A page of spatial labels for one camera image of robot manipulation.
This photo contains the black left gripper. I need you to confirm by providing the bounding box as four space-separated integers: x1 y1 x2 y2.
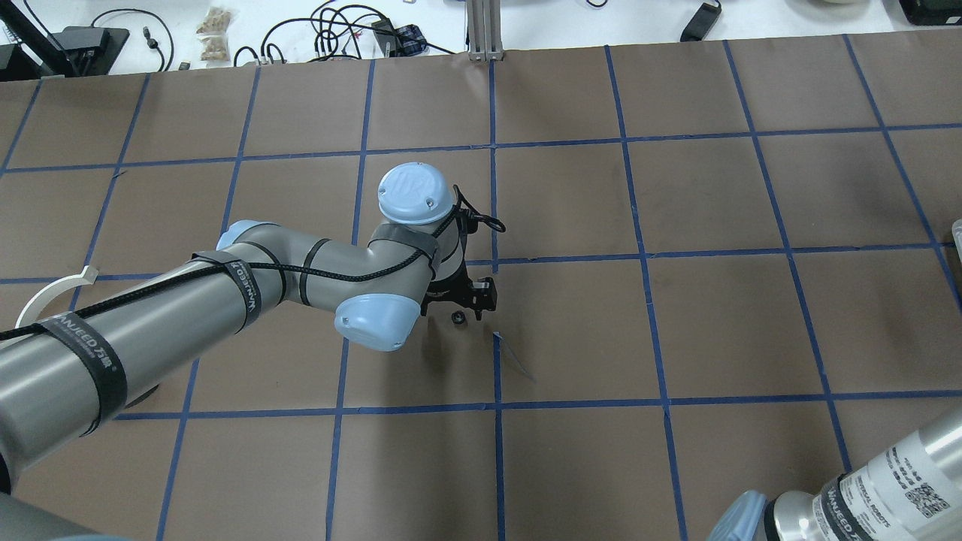
420 263 498 316

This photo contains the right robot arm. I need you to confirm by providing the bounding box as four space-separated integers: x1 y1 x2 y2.
709 408 961 540

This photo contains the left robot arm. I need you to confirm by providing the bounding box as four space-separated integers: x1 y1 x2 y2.
1 163 505 540

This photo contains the black power adapter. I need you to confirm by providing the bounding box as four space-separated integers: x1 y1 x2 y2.
679 1 722 42

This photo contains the white curved plastic clamp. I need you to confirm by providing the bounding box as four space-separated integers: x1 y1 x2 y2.
15 266 100 328

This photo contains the aluminium frame post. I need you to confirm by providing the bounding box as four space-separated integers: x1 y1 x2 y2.
464 0 504 62

